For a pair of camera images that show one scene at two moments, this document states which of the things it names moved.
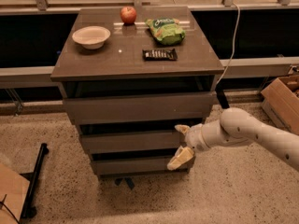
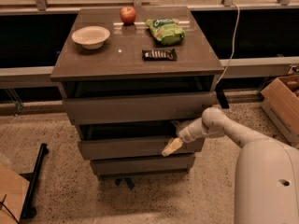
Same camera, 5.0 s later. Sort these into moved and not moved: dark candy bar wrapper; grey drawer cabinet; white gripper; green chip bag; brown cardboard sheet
Moved: white gripper
Not moved: green chip bag; brown cardboard sheet; dark candy bar wrapper; grey drawer cabinet
